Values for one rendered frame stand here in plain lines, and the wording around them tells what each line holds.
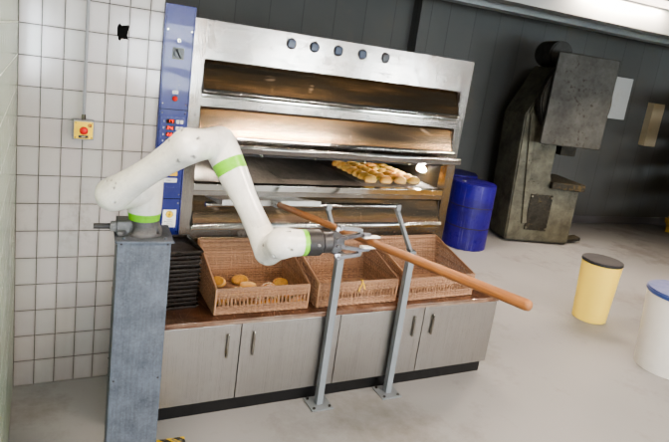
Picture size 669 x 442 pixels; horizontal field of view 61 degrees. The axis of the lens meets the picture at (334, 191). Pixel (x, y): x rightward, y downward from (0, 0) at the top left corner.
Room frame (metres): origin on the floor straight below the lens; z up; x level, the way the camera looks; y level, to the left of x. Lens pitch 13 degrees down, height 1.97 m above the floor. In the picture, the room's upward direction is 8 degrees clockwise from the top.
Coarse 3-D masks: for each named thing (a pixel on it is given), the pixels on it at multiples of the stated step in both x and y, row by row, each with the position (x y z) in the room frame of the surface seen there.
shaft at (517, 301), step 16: (288, 208) 2.68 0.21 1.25; (320, 224) 2.36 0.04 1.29; (368, 240) 1.99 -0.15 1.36; (400, 256) 1.80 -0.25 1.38; (416, 256) 1.74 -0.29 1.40; (448, 272) 1.58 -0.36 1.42; (480, 288) 1.46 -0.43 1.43; (496, 288) 1.42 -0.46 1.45; (512, 304) 1.35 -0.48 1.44; (528, 304) 1.32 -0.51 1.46
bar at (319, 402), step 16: (400, 208) 3.43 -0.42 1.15; (400, 224) 3.37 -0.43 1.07; (336, 272) 3.00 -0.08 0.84; (336, 288) 3.01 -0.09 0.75; (400, 288) 3.25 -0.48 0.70; (336, 304) 3.01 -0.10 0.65; (400, 304) 3.23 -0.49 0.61; (400, 320) 3.23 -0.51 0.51; (400, 336) 3.24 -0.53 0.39; (320, 368) 3.02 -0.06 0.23; (320, 384) 3.00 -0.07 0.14; (384, 384) 3.25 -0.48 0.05; (304, 400) 3.04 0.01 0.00; (320, 400) 3.01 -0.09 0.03
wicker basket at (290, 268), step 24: (216, 240) 3.25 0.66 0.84; (240, 240) 3.32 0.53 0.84; (216, 264) 3.22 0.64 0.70; (240, 264) 3.29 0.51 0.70; (288, 264) 3.34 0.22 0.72; (216, 288) 2.80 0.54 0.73; (240, 288) 2.86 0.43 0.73; (264, 288) 2.92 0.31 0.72; (288, 288) 2.99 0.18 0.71; (216, 312) 2.80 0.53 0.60; (240, 312) 2.86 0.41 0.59
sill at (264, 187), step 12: (312, 192) 3.56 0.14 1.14; (324, 192) 3.60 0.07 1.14; (336, 192) 3.65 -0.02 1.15; (348, 192) 3.69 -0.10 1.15; (360, 192) 3.73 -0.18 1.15; (372, 192) 3.78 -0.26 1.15; (384, 192) 3.82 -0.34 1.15; (396, 192) 3.87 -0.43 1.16; (408, 192) 3.91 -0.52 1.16; (420, 192) 3.96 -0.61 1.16; (432, 192) 4.01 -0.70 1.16
